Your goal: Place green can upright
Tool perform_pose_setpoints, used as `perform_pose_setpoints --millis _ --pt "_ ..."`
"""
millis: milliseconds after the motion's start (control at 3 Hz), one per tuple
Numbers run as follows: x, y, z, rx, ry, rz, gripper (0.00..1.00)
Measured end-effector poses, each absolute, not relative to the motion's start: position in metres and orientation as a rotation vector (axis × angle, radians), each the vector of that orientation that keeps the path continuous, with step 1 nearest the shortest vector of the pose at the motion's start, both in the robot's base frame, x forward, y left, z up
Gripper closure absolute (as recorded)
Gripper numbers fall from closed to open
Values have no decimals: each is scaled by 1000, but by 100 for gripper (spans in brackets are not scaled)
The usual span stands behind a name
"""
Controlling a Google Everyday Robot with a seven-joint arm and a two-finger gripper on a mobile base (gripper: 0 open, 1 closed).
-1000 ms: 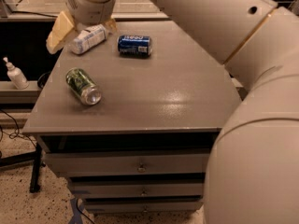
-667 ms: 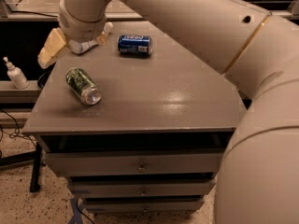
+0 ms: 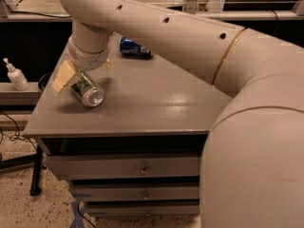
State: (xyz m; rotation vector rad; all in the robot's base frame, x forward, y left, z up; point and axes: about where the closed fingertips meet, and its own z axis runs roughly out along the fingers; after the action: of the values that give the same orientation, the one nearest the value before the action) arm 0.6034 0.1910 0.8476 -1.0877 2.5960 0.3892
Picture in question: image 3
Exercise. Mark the white pump dispenser bottle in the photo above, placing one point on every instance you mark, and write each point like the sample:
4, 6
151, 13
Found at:
16, 76

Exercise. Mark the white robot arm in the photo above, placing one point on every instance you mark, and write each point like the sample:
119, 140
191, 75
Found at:
252, 165

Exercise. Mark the green soda can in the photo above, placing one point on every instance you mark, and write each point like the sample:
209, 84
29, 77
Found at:
87, 90

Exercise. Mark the middle grey drawer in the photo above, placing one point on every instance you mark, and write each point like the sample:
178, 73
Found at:
128, 192

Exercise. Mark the blue Pepsi can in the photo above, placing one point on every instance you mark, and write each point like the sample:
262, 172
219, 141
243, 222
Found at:
129, 48

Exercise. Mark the bottom grey drawer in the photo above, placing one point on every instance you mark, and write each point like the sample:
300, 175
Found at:
144, 209

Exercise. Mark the grey drawer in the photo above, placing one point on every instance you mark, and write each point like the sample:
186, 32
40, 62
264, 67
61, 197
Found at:
97, 167
128, 192
144, 209

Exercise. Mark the upper metal frame rail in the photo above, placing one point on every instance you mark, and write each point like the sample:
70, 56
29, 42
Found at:
227, 16

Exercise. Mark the grey drawer cabinet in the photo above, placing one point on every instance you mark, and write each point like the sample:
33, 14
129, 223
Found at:
150, 107

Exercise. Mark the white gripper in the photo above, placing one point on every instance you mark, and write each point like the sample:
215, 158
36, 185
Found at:
85, 60

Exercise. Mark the top grey drawer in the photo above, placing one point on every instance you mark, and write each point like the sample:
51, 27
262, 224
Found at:
97, 167

